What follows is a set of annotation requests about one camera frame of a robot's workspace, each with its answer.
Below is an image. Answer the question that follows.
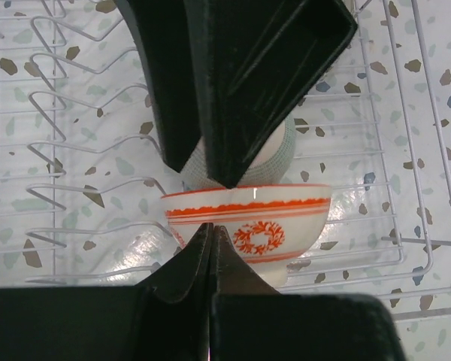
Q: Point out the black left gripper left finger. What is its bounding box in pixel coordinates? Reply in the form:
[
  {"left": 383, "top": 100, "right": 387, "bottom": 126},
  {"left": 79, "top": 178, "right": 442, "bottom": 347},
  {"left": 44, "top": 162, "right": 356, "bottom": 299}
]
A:
[{"left": 0, "top": 223, "right": 213, "bottom": 360}]

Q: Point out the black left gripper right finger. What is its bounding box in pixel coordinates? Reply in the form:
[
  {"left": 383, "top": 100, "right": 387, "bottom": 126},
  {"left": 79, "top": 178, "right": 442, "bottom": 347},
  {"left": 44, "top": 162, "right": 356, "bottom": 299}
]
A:
[{"left": 210, "top": 226, "right": 406, "bottom": 360}]

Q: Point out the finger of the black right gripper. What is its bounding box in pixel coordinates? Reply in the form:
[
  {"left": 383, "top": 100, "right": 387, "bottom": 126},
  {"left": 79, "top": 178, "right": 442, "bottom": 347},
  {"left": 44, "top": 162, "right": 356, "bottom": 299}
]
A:
[
  {"left": 115, "top": 0, "right": 201, "bottom": 172},
  {"left": 184, "top": 0, "right": 358, "bottom": 188}
]

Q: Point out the orange floral pattern bowl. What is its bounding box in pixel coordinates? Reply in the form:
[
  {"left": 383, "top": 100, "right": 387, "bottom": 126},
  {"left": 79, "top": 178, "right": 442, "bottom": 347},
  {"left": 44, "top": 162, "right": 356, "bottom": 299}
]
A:
[{"left": 161, "top": 184, "right": 332, "bottom": 287}]

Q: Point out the pale green bowl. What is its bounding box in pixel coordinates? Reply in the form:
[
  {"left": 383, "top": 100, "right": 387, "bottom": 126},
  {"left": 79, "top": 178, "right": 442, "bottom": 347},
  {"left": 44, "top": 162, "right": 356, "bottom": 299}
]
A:
[{"left": 180, "top": 115, "right": 296, "bottom": 190}]

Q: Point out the white wire dish rack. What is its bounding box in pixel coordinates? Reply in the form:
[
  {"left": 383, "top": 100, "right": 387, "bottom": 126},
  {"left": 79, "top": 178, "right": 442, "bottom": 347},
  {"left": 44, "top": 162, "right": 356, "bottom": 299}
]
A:
[{"left": 0, "top": 1, "right": 451, "bottom": 322}]

